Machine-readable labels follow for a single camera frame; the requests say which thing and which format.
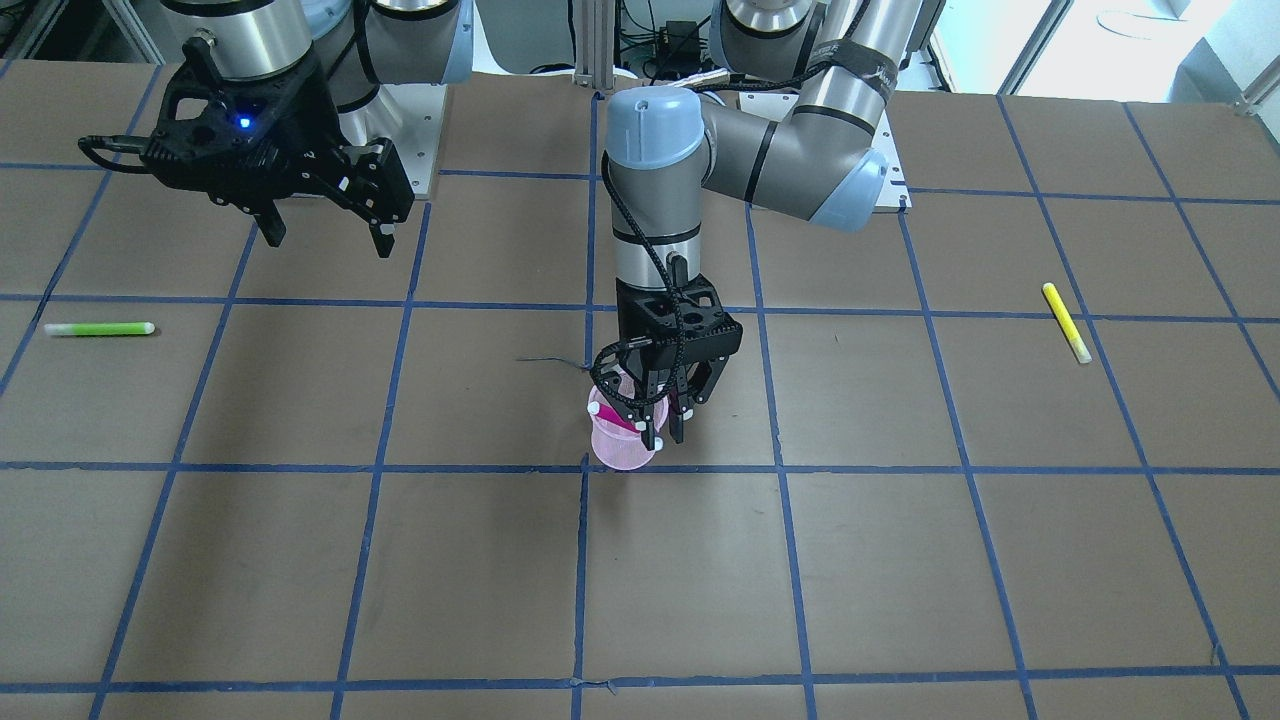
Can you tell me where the aluminium frame post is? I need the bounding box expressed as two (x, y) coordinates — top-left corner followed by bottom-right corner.
(568, 0), (618, 95)

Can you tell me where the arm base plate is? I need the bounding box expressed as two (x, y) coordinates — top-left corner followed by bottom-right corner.
(872, 113), (913, 214)
(339, 85), (449, 200)

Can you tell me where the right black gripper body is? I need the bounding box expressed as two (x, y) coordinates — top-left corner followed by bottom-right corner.
(140, 45), (346, 206)

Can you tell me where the green pen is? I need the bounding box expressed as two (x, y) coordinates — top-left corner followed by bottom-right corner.
(44, 322), (156, 337)

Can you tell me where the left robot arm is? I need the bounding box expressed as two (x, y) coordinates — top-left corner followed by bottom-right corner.
(590, 1), (923, 451)

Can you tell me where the yellow pen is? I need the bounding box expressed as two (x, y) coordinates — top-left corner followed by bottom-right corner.
(1041, 282), (1093, 365)

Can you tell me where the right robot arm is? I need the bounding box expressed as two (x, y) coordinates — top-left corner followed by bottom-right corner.
(132, 1), (475, 258)

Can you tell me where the pink mesh cup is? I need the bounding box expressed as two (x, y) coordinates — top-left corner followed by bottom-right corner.
(588, 386), (664, 471)

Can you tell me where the black power adapter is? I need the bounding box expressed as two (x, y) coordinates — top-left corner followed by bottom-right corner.
(657, 20), (701, 61)

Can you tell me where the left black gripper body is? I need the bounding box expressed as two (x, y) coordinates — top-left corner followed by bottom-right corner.
(614, 275), (742, 401)

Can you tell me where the pink pen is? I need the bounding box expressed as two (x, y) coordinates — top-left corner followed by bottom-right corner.
(588, 401), (641, 434)

